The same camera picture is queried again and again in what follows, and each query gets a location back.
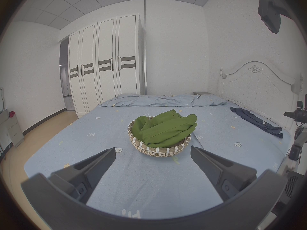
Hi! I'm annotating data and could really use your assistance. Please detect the dark blue T-shirt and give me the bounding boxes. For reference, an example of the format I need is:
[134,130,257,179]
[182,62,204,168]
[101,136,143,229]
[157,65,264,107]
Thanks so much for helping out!
[230,107,284,139]

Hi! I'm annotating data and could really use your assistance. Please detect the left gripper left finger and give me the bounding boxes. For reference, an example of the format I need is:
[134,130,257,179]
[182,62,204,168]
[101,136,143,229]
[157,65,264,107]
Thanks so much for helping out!
[50,147,117,203]

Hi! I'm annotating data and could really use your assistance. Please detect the grey chest of drawers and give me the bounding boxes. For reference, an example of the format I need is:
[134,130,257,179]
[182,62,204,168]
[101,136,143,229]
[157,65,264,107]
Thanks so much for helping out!
[0,109,24,148]

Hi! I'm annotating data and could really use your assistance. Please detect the round woven basket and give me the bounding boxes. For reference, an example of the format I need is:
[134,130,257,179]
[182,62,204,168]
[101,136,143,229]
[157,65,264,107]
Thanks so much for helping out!
[128,116,192,157]

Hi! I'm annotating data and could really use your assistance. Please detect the bed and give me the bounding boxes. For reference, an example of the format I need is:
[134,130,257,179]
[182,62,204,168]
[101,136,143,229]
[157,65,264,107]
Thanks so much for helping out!
[24,61,303,220]

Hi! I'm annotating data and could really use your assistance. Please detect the green shorts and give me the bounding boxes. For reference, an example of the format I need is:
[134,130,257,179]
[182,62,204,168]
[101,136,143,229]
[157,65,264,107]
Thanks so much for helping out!
[131,109,197,147]

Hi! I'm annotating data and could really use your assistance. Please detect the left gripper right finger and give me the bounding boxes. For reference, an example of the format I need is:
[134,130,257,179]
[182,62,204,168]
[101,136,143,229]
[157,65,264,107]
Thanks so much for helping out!
[190,146,257,202]

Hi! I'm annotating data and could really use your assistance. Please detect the pale vertical wall pipe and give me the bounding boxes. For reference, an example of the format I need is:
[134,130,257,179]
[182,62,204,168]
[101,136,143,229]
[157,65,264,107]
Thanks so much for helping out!
[143,0,147,95]

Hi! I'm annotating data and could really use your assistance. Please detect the white wardrobe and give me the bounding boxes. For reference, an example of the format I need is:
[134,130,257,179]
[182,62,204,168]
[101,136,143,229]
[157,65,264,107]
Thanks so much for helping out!
[68,13,144,119]

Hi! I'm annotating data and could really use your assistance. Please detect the pale blue quilt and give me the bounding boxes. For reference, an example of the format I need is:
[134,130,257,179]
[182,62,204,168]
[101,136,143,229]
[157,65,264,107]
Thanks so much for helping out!
[98,94,227,107]

